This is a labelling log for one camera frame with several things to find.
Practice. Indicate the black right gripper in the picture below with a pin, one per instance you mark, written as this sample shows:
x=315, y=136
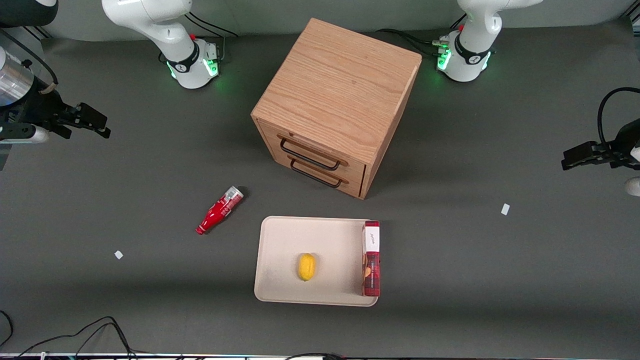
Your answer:
x=44, y=109

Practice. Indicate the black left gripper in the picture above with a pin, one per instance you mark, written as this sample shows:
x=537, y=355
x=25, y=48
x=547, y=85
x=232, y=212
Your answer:
x=624, y=141

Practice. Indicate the red ketchup bottle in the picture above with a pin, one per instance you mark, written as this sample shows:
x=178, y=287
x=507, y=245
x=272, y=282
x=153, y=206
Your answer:
x=217, y=214

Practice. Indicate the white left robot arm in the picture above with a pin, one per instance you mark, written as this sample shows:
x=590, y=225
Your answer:
x=475, y=30

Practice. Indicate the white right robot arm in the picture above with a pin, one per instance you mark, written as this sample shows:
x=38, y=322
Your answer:
x=170, y=35

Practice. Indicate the beige plastic tray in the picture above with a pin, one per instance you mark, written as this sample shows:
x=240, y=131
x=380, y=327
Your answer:
x=300, y=235

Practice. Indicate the wooden drawer front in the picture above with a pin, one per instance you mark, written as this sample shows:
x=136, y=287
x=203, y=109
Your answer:
x=352, y=164
x=352, y=186

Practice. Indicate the red cookie box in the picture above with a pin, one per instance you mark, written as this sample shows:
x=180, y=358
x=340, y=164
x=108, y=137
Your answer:
x=371, y=270

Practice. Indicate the wooden drawer cabinet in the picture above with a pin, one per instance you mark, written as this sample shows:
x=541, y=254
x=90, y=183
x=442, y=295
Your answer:
x=340, y=85

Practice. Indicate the yellow lemon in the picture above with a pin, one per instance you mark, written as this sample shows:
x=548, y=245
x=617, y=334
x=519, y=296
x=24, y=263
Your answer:
x=306, y=267

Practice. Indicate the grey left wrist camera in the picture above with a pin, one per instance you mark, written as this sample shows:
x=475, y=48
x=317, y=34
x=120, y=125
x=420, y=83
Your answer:
x=634, y=186

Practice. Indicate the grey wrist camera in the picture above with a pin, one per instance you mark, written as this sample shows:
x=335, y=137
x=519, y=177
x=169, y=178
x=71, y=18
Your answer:
x=30, y=134
x=634, y=186

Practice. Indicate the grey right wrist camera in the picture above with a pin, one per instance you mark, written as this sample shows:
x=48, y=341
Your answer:
x=30, y=134

